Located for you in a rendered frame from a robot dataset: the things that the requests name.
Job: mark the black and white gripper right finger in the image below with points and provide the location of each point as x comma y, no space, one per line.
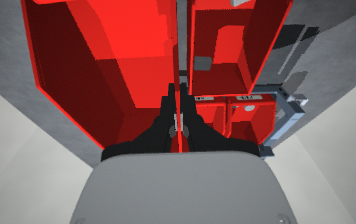
203,138

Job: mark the small grey block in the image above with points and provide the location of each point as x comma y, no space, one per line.
202,63

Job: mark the white block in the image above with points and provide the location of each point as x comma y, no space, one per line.
237,2

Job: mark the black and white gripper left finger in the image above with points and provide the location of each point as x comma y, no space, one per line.
157,138

